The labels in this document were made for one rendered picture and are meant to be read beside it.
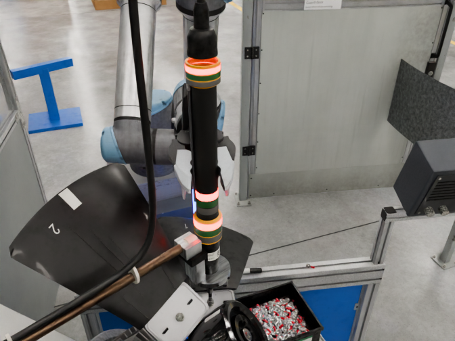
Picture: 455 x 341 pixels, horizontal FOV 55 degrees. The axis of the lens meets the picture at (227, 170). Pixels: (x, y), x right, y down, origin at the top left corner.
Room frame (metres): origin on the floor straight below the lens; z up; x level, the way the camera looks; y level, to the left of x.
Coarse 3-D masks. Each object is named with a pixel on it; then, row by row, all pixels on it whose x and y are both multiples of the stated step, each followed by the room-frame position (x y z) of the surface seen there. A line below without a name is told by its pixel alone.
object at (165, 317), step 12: (180, 288) 0.46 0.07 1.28; (168, 300) 0.45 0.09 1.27; (180, 300) 0.45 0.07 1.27; (168, 312) 0.43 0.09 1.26; (180, 312) 0.44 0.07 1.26; (192, 312) 0.44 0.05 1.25; (204, 312) 0.45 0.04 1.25; (156, 324) 0.42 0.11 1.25; (168, 324) 0.42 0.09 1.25; (180, 324) 0.42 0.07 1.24; (192, 324) 0.43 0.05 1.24; (156, 336) 0.40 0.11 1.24; (168, 336) 0.41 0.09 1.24; (180, 336) 0.41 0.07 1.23
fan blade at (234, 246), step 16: (160, 224) 0.72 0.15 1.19; (176, 224) 0.73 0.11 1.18; (192, 224) 0.74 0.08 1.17; (224, 240) 0.70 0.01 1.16; (240, 240) 0.72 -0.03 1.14; (224, 256) 0.64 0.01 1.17; (240, 256) 0.65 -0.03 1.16; (240, 272) 0.60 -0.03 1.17; (192, 288) 0.54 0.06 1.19; (224, 288) 0.54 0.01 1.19
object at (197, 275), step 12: (180, 240) 0.48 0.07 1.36; (192, 252) 0.47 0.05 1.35; (204, 252) 0.48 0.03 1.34; (192, 264) 0.46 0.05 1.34; (204, 264) 0.49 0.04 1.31; (228, 264) 0.52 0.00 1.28; (192, 276) 0.48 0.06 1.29; (204, 276) 0.48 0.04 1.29; (216, 276) 0.49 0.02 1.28; (228, 276) 0.50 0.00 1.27
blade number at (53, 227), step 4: (52, 220) 0.48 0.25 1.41; (48, 224) 0.47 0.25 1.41; (52, 224) 0.47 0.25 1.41; (56, 224) 0.47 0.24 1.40; (44, 228) 0.46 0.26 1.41; (48, 228) 0.46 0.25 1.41; (52, 228) 0.47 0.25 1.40; (56, 228) 0.47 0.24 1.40; (60, 228) 0.47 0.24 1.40; (48, 232) 0.46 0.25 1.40; (52, 232) 0.46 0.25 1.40; (56, 232) 0.46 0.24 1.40; (60, 232) 0.47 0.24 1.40; (64, 232) 0.47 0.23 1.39; (52, 236) 0.46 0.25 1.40; (56, 236) 0.46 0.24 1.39; (60, 236) 0.46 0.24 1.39
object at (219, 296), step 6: (198, 294) 0.53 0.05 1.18; (204, 294) 0.53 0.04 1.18; (216, 294) 0.53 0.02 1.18; (222, 294) 0.53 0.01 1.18; (228, 294) 0.53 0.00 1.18; (204, 300) 0.52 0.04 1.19; (216, 300) 0.52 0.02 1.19; (222, 300) 0.52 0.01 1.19; (210, 306) 0.50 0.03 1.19; (216, 306) 0.50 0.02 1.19
